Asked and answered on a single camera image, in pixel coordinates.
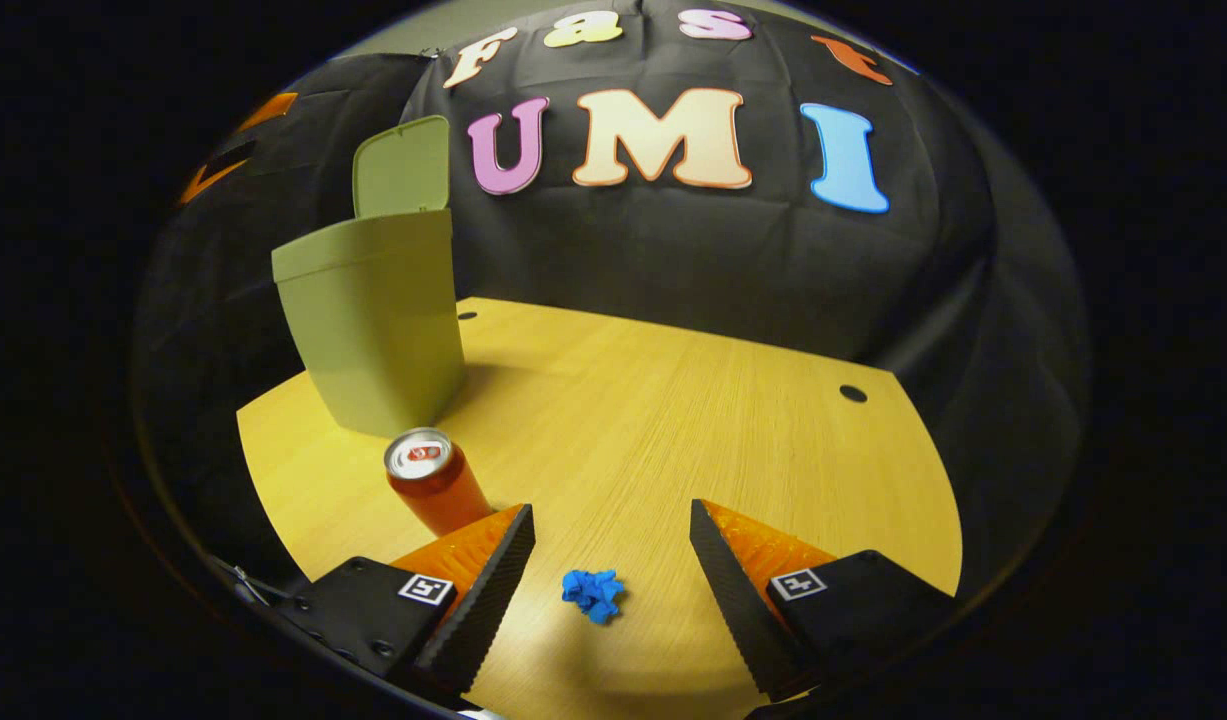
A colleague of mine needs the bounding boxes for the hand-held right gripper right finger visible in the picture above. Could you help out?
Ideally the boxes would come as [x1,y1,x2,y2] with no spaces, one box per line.
[689,498,959,701]

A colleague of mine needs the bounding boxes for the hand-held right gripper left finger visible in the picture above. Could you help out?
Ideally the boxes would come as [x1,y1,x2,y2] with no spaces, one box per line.
[273,503,536,698]

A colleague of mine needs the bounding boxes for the blue paper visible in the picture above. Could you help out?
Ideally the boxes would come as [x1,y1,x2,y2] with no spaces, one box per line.
[561,569,626,626]

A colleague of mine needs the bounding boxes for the red pop can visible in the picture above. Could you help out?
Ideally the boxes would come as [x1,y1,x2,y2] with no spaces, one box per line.
[384,427,495,538]

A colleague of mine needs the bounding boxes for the green desktop garbage bin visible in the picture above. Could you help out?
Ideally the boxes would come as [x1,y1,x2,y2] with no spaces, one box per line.
[271,115,467,439]

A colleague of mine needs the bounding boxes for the wooden desktop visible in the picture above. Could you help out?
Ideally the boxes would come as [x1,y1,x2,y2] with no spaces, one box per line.
[235,297,964,720]

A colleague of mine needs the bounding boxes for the black backdrop cloth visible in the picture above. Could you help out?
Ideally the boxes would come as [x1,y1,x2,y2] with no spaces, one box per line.
[133,0,1091,611]

